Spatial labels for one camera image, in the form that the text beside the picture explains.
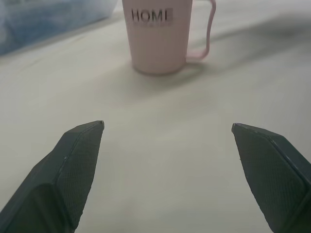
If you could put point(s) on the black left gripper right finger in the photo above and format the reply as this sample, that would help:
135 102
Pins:
272 174

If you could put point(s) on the blue cloth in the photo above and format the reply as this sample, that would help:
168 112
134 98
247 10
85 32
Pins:
36 21

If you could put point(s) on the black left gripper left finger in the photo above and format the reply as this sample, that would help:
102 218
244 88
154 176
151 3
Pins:
58 179

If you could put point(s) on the pink HOME mug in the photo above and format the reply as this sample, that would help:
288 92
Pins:
159 36

